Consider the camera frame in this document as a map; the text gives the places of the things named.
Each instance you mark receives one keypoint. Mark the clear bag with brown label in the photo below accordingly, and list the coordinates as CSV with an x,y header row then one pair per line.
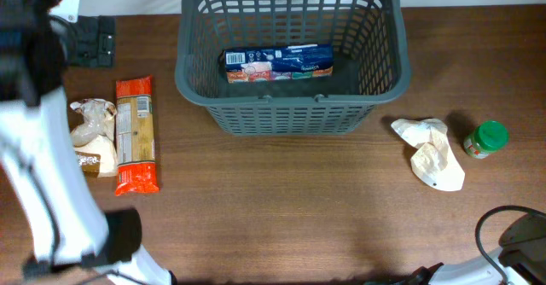
x,y
93,139

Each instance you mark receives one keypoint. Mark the orange pasta packet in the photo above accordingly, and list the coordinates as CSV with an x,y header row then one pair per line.
x,y
134,135

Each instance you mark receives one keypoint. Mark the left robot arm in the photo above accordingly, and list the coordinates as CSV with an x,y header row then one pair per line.
x,y
38,43

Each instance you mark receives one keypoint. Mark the blue carton box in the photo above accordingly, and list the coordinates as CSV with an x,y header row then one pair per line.
x,y
266,64

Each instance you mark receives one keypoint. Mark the crumpled beige paper bag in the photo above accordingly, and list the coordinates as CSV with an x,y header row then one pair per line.
x,y
434,162

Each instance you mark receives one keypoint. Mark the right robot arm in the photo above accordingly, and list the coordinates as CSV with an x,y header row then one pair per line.
x,y
519,258

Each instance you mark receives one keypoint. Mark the green lidded jar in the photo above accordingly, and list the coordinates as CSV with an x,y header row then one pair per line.
x,y
486,139

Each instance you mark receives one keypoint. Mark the grey plastic shopping basket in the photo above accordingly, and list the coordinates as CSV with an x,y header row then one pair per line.
x,y
371,63

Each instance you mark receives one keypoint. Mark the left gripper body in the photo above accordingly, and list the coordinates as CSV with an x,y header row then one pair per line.
x,y
89,49

